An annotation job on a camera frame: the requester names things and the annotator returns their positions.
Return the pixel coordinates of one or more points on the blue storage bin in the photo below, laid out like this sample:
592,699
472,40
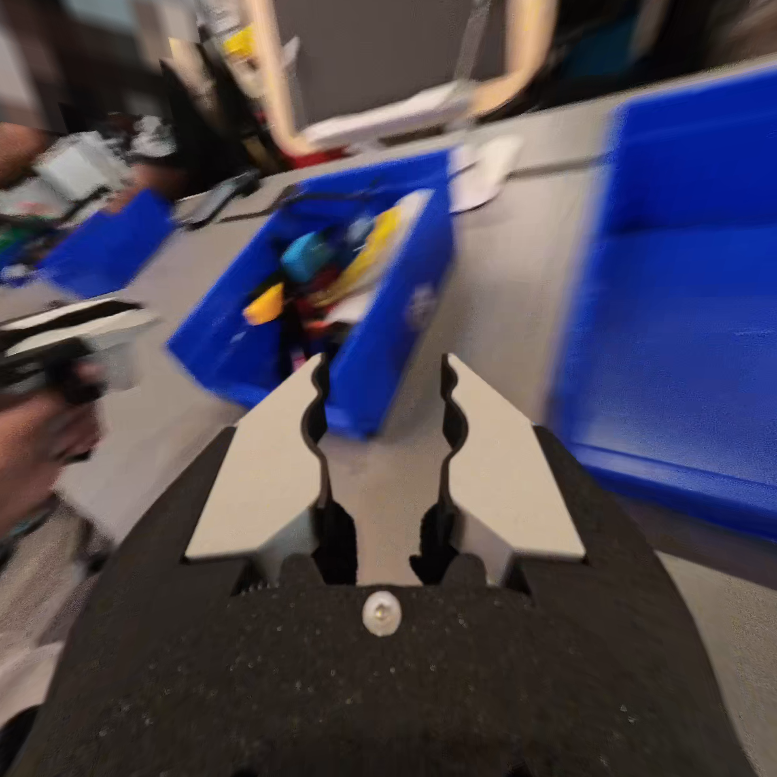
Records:
680,334
109,249

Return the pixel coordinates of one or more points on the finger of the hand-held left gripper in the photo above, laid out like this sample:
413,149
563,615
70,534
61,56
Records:
115,352
73,309

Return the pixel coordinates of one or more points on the blue wristband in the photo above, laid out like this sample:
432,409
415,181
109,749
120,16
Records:
24,525

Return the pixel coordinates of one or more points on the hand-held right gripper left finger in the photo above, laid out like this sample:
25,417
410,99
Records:
261,485

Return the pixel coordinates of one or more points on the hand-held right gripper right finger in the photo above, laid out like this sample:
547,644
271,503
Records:
510,485

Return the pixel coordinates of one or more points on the yellow orange square cup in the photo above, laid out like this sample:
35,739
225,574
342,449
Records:
264,303

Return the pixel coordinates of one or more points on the blue bin with tag sticker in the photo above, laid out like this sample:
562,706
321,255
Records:
388,340

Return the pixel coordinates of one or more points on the black panel wooden edge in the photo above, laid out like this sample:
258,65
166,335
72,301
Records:
388,54

